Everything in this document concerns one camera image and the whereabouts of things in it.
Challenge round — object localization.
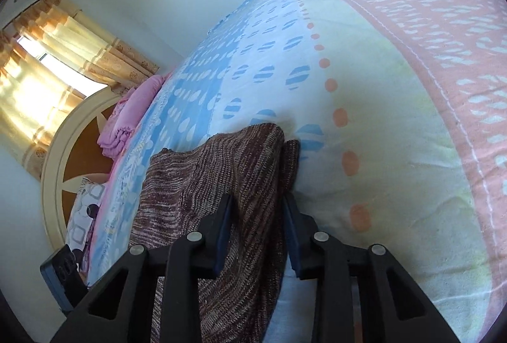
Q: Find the folded pink blanket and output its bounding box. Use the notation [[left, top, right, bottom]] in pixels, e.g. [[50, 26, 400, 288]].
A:
[[98, 74, 167, 158]]

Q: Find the window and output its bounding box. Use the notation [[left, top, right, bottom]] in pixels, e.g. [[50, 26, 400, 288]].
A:
[[18, 36, 87, 99]]

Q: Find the brown knit sweater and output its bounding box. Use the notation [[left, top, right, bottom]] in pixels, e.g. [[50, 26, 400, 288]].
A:
[[129, 122, 301, 343]]

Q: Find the grey patterned pillow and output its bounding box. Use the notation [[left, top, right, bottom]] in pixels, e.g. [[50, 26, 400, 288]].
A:
[[67, 177, 107, 276]]

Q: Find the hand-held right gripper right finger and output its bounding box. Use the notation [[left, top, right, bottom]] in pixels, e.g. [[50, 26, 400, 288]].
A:
[[282, 192, 452, 343]]

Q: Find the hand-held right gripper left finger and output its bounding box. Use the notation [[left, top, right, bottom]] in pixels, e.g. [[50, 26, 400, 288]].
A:
[[49, 193, 234, 343]]

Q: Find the cream wooden headboard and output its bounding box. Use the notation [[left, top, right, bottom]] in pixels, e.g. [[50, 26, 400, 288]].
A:
[[41, 87, 137, 257]]

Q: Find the blue smartphone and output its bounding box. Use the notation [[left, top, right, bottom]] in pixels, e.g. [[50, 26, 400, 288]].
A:
[[40, 244, 88, 314]]

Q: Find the dotted pastel bed sheet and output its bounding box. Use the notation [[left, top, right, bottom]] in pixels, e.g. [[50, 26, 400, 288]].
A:
[[85, 0, 507, 343]]

